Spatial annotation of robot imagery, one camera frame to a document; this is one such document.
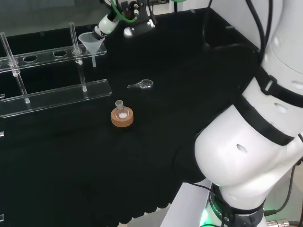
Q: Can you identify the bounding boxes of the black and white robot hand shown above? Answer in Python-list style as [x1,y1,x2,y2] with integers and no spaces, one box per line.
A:
[93,0,171,40]

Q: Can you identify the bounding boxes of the translucent white plastic funnel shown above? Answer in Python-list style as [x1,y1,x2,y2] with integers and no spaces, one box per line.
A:
[78,32,105,68]

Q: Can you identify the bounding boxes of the clear glass weighing funnel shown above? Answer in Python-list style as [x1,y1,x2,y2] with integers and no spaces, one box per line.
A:
[127,79,154,90]

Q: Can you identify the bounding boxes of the clear acrylic funnel stand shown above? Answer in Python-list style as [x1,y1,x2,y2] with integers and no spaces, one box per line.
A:
[0,22,113,118]

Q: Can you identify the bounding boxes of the small round-bottom glass flask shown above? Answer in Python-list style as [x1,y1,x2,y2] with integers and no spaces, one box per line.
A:
[114,99,128,120]

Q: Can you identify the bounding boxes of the black bench cloth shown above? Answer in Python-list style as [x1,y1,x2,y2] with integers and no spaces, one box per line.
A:
[0,8,263,225]

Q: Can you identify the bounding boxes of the green cable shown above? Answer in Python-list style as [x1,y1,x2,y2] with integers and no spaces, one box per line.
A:
[110,0,139,24]

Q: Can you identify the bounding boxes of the black cable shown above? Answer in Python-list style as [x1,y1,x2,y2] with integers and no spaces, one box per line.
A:
[264,160,303,216]
[202,0,215,48]
[245,0,273,54]

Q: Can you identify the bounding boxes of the brown cork ring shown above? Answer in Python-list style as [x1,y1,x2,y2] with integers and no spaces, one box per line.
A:
[110,106,134,128]

